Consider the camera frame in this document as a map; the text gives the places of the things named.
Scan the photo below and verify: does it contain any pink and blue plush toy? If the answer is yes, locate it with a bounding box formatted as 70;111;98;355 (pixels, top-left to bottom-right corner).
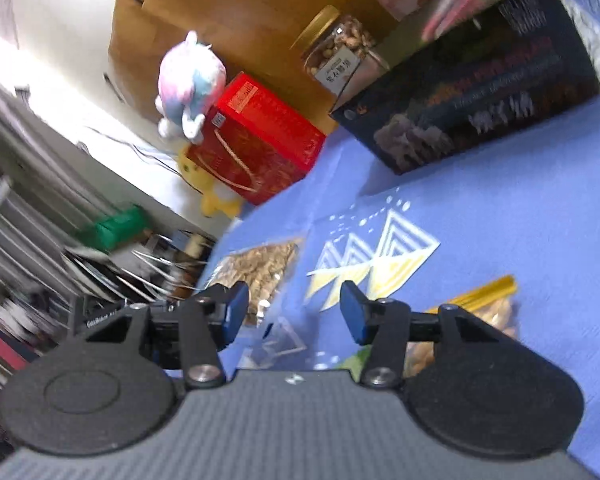
155;30;228;142

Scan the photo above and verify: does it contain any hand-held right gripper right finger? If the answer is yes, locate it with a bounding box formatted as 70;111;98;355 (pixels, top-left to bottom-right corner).
340;281;521;390

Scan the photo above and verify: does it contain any metal wire rack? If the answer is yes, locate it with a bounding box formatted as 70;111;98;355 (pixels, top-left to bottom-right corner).
60;230;218;306

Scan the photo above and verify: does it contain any green plastic box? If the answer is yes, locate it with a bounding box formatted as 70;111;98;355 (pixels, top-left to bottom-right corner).
76;204;153;253

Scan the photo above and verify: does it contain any bright green snack packet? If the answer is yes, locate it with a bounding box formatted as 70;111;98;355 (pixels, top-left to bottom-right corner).
337;347;373;373

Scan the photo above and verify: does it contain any blue printed cloth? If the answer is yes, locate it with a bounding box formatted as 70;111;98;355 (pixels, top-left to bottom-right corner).
195;0;600;480

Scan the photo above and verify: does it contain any yellow plush duck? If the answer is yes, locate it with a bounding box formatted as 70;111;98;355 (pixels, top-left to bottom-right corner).
177;142;243;218

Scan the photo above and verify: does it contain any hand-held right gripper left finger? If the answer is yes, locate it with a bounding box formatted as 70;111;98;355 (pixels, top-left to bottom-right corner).
82;281;251;390

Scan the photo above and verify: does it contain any clear sesame bar packet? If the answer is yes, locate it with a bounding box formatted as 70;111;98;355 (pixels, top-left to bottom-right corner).
200;240;303;328

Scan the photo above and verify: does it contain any red gift box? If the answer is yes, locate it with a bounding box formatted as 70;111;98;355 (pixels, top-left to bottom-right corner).
186;72;327;206

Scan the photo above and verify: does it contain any pink candy box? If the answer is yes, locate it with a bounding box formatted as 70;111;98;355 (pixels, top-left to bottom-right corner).
422;0;508;41

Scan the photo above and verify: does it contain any yellow edged peanut packet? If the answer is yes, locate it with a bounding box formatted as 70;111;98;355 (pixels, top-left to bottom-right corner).
404;274;520;378

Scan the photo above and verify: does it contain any dark tin box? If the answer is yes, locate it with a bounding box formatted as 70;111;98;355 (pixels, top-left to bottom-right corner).
330;0;600;176

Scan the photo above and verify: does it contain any gold lid nut jar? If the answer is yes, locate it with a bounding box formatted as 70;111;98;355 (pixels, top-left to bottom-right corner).
291;5;391;98

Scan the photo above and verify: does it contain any brown cardboard box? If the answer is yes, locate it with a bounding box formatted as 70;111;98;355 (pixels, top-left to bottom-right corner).
107;0;401;136

